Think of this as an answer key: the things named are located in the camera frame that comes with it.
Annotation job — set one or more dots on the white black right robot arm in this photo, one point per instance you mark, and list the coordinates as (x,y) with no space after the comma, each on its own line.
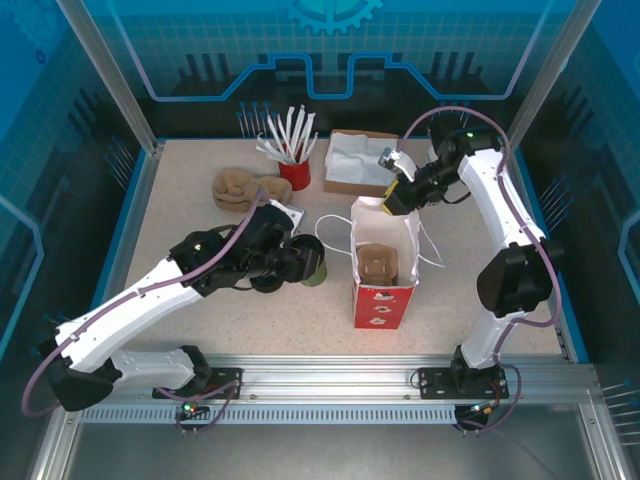
(500,210)

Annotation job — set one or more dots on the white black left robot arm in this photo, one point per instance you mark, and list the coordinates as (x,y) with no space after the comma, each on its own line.
(125,315)

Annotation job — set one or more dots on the stack of black cup lids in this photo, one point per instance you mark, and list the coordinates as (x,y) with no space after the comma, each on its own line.
(267,289)

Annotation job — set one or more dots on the brown cardboard napkin box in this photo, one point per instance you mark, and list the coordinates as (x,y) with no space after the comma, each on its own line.
(345,187)

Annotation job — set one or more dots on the stack of white napkins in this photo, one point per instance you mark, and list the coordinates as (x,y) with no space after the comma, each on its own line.
(350,155)

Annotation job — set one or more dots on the red straw holder cup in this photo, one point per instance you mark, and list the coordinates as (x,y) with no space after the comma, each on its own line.
(295,175)

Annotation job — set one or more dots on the stack of pulp cup carriers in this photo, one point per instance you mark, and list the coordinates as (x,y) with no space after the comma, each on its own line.
(235,190)

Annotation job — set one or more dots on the bent white wrapped straw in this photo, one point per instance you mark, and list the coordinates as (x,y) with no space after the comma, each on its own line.
(269,145)

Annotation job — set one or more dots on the small LED circuit board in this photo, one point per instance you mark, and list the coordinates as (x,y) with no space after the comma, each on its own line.
(482,409)
(190,407)

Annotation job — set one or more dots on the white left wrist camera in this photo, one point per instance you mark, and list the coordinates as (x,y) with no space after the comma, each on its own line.
(287,217)

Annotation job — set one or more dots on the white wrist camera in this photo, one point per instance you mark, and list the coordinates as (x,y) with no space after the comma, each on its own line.
(287,217)
(397,162)

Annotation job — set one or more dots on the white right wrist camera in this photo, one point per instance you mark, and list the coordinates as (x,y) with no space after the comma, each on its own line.
(397,162)

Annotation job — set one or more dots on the aluminium frame beam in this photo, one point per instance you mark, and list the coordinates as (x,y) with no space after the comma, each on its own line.
(325,380)

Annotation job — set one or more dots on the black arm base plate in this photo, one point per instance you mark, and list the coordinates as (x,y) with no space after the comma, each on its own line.
(432,385)
(225,382)

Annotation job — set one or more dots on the aluminium frame post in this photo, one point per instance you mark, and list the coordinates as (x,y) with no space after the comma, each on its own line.
(116,80)
(547,75)

